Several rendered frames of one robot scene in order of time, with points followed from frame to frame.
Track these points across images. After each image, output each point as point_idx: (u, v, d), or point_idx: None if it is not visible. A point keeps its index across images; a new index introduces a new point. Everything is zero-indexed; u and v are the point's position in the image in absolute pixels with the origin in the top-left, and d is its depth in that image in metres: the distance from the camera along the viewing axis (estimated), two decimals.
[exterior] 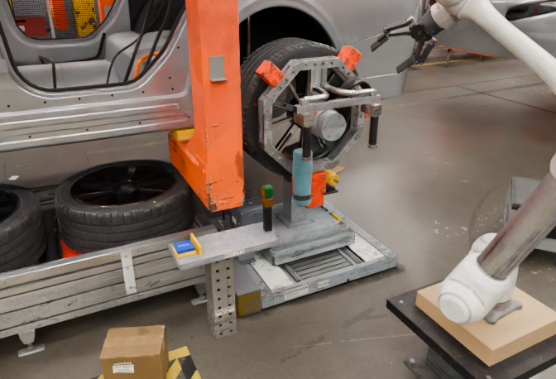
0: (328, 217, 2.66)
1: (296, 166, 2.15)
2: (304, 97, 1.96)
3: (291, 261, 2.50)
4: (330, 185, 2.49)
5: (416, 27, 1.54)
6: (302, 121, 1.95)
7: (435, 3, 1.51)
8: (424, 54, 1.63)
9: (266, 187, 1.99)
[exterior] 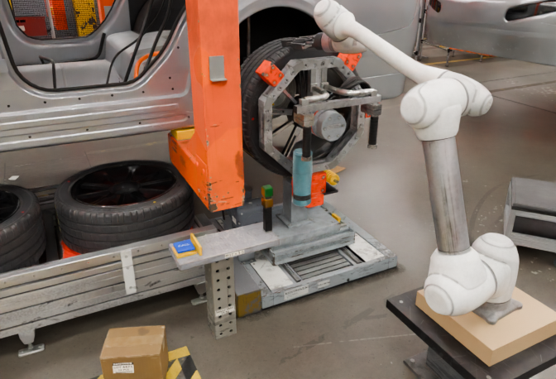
0: (328, 217, 2.66)
1: (296, 166, 2.15)
2: (304, 97, 1.96)
3: (291, 261, 2.50)
4: (330, 185, 2.49)
5: None
6: (302, 121, 1.95)
7: None
8: (298, 44, 2.09)
9: (266, 187, 1.99)
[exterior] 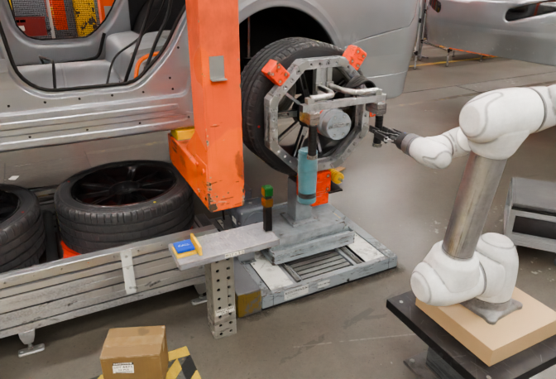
0: (333, 215, 2.68)
1: (301, 165, 2.17)
2: (309, 96, 1.97)
3: (291, 261, 2.50)
4: (334, 184, 2.50)
5: None
6: (308, 120, 1.97)
7: None
8: (381, 135, 2.07)
9: (266, 187, 1.99)
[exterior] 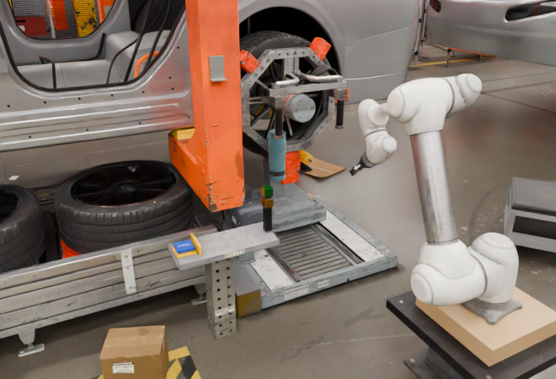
0: (305, 194, 2.92)
1: (271, 145, 2.41)
2: (275, 82, 2.21)
3: None
4: (305, 165, 2.74)
5: None
6: (274, 103, 2.21)
7: None
8: None
9: (266, 187, 1.99)
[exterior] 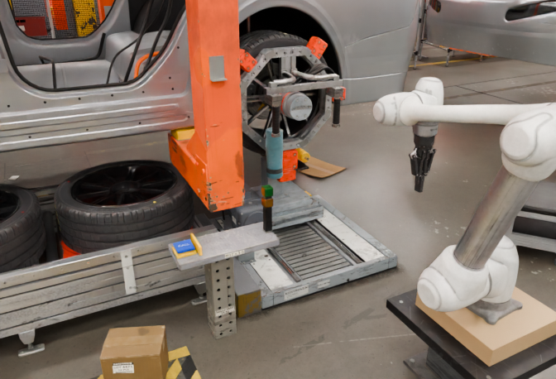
0: (303, 192, 2.95)
1: (268, 143, 2.43)
2: (272, 80, 2.24)
3: None
4: (302, 163, 2.77)
5: None
6: (271, 101, 2.24)
7: None
8: (414, 165, 1.86)
9: (266, 187, 1.99)
